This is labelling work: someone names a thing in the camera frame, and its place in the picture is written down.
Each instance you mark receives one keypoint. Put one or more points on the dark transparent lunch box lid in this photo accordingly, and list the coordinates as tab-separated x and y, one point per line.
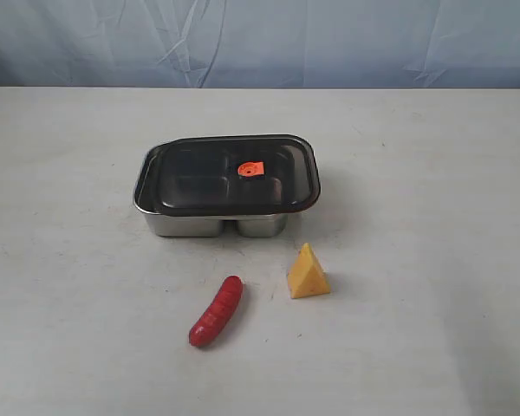
228	176

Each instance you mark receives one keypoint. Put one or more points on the yellow toy cheese wedge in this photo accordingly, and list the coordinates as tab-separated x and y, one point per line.
306	277

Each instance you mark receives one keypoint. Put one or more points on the red toy sausage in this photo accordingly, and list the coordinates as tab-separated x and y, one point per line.
224	304

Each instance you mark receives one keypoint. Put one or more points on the stainless steel lunch box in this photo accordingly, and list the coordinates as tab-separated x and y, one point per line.
164	226

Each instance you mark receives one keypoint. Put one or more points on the blue-grey backdrop cloth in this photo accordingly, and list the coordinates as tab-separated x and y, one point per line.
260	44

